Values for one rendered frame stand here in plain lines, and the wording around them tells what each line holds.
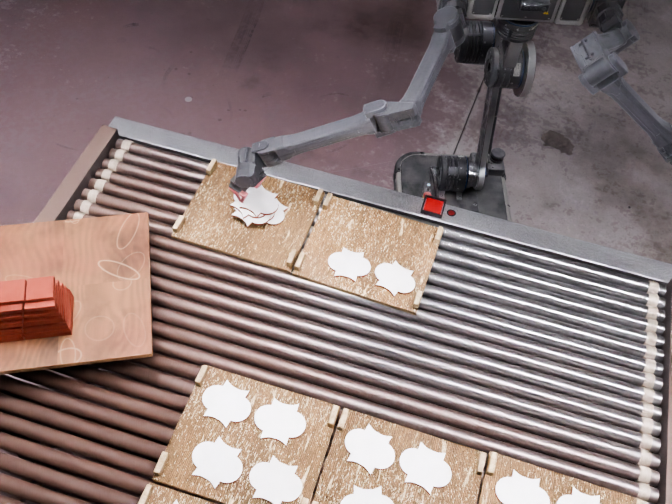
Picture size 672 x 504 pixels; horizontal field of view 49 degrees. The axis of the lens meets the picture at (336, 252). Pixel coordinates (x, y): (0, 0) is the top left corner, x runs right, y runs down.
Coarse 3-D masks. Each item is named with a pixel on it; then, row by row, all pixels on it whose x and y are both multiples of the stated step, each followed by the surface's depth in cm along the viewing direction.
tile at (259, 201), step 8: (248, 192) 243; (256, 192) 243; (264, 192) 243; (248, 200) 241; (256, 200) 241; (264, 200) 241; (272, 200) 242; (240, 208) 240; (248, 208) 239; (256, 208) 239; (264, 208) 239; (272, 208) 240; (256, 216) 237
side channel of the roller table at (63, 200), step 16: (112, 128) 261; (96, 144) 256; (112, 144) 261; (80, 160) 251; (96, 160) 252; (80, 176) 247; (64, 192) 243; (80, 192) 247; (48, 208) 238; (64, 208) 240
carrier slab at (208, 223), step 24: (216, 168) 255; (216, 192) 248; (288, 192) 250; (312, 192) 251; (192, 216) 242; (216, 216) 242; (288, 216) 244; (312, 216) 245; (192, 240) 236; (216, 240) 237; (240, 240) 237; (264, 240) 238; (288, 240) 238; (264, 264) 233
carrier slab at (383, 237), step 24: (336, 216) 245; (360, 216) 246; (384, 216) 247; (312, 240) 239; (336, 240) 240; (360, 240) 240; (384, 240) 241; (408, 240) 241; (432, 240) 242; (312, 264) 233; (408, 264) 236; (432, 264) 237; (336, 288) 229; (360, 288) 229; (408, 312) 226
